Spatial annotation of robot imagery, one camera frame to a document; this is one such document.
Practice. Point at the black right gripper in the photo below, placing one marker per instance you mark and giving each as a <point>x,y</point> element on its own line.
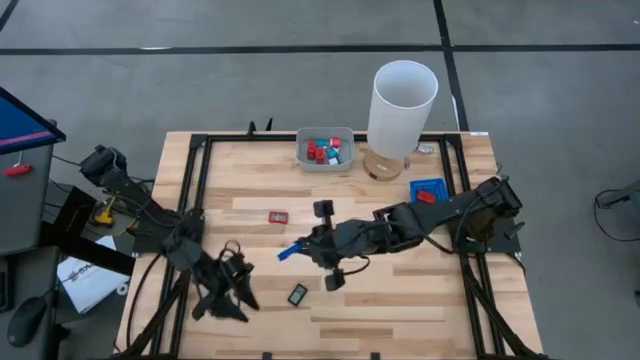
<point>327,245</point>

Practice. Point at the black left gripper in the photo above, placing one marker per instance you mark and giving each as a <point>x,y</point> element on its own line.
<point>222,275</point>

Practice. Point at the small blue rectangular device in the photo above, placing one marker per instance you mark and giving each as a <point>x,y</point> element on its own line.
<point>287,252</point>

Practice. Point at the large black tray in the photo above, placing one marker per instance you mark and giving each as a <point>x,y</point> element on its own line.
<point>298,295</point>

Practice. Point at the pink white cube charger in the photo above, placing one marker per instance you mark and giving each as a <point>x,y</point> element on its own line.
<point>336,142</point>

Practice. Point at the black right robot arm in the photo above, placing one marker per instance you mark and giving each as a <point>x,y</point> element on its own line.
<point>450,212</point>

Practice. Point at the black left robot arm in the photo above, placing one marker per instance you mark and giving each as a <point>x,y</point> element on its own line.
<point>130,187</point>

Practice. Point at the black table clamp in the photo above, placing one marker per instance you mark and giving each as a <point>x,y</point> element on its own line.
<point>267,356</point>
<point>375,356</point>
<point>269,125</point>
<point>252,128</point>

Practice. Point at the white plastic bin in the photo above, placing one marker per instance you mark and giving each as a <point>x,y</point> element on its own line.
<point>325,168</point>

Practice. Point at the white printed paper bag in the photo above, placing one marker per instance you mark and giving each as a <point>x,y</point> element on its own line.
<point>90,280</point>

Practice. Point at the blue plastic basket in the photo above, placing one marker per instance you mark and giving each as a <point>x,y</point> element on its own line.
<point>440,186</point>

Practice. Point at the yellow tool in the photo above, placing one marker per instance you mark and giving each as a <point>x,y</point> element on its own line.
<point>105,216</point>

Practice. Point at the clear plastic wrapper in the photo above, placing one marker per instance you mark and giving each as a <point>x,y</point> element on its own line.
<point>426,148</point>

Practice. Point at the black support stand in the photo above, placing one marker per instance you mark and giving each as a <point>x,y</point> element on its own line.
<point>85,250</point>

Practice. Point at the white shade table lamp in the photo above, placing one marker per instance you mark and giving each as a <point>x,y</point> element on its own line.
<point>400,120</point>

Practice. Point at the black computer mouse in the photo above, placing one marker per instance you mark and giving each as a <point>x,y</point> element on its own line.
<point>27,322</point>

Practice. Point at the computer monitor blue screen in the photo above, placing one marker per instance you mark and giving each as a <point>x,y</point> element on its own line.
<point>20,120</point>

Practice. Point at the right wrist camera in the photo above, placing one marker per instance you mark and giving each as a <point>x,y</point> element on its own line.
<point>361,237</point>

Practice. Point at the black aluminium table frame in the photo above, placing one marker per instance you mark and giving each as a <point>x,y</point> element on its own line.
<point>240,137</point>

